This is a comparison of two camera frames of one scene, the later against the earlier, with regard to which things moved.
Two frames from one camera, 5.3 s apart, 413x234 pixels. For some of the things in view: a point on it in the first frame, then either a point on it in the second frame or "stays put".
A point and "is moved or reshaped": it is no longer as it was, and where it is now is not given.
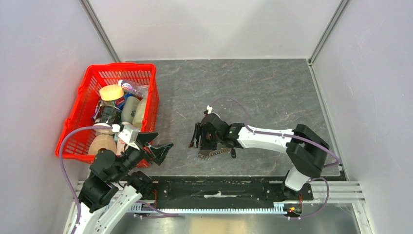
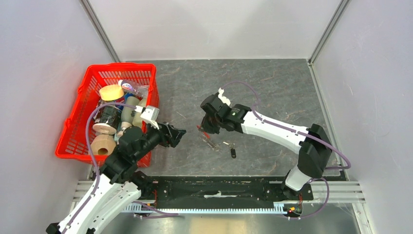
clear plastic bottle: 141,90 stays put
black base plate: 189,192 stays put
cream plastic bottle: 128,109 stays put
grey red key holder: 218,151 is moved or reshaped
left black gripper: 158,153 to 174,135
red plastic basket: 73,143 stays put
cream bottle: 140,112 stays put
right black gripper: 199,129 to 207,127
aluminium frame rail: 149,206 stays put
